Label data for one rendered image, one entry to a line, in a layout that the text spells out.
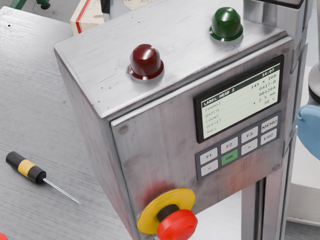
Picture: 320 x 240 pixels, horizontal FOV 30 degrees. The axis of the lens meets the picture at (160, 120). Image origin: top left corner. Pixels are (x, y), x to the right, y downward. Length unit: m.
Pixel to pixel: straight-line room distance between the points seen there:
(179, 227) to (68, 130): 0.78
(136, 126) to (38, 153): 0.83
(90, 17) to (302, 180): 0.52
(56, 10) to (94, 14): 1.70
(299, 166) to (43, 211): 0.49
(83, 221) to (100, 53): 0.70
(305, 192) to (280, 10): 0.60
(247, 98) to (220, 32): 0.06
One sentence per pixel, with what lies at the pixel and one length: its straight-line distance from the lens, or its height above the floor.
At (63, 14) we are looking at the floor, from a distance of 2.88.
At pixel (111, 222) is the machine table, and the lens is 1.13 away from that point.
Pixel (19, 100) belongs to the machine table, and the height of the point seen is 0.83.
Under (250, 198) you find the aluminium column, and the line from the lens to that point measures 0.68.
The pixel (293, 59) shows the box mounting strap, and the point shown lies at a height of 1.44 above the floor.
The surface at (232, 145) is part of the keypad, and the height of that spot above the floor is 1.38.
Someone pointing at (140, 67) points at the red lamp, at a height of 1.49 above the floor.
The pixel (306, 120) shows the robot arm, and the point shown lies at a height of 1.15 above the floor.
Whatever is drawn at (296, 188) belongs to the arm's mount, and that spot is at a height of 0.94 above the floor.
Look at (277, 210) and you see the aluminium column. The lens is 0.68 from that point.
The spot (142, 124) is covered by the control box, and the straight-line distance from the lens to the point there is 0.44.
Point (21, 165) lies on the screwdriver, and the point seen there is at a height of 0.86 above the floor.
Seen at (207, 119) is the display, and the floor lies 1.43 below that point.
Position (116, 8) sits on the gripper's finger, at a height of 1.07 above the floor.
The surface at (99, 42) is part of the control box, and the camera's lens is 0.48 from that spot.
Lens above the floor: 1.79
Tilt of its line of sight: 50 degrees down
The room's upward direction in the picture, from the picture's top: 9 degrees counter-clockwise
